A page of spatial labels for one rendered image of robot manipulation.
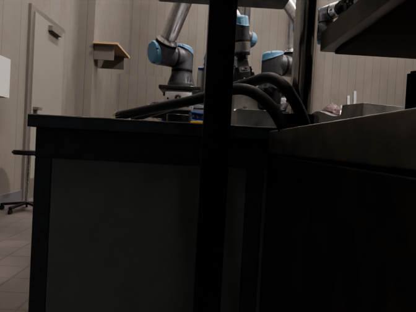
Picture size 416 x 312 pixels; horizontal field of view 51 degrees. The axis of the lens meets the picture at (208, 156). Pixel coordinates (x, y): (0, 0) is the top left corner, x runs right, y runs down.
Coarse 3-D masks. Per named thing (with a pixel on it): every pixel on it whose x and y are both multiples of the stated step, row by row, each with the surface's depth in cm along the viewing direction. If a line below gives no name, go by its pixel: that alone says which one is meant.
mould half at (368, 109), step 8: (352, 104) 154; (360, 104) 150; (368, 104) 149; (376, 104) 150; (320, 112) 173; (328, 112) 173; (344, 112) 158; (352, 112) 154; (360, 112) 149; (368, 112) 149; (376, 112) 150; (384, 112) 151; (320, 120) 172; (328, 120) 167; (336, 120) 162
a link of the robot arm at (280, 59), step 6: (264, 54) 236; (270, 54) 233; (276, 54) 233; (282, 54) 236; (264, 60) 235; (270, 60) 233; (276, 60) 233; (282, 60) 235; (288, 60) 237; (264, 66) 235; (270, 66) 233; (276, 66) 233; (282, 66) 235; (288, 66) 237; (276, 72) 233; (282, 72) 238
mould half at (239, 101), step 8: (240, 96) 154; (232, 104) 160; (240, 104) 153; (248, 104) 153; (256, 104) 154; (232, 112) 158; (240, 112) 141; (248, 112) 141; (256, 112) 141; (264, 112) 142; (288, 112) 142; (232, 120) 156; (240, 120) 141; (248, 120) 141; (256, 120) 142; (264, 120) 142; (272, 120) 142
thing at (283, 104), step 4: (264, 88) 157; (268, 88) 155; (272, 88) 155; (276, 88) 155; (268, 92) 155; (272, 92) 155; (276, 92) 155; (280, 92) 157; (272, 96) 155; (276, 96) 155; (280, 96) 157; (276, 100) 155; (280, 100) 157; (284, 100) 162; (280, 104) 151; (284, 104) 152; (288, 104) 153; (260, 108) 153; (280, 108) 152; (284, 108) 153
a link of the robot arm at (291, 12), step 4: (292, 0) 223; (288, 4) 223; (292, 4) 221; (284, 8) 226; (288, 8) 222; (292, 8) 220; (288, 12) 222; (292, 12) 219; (288, 16) 223; (292, 16) 219; (292, 20) 219
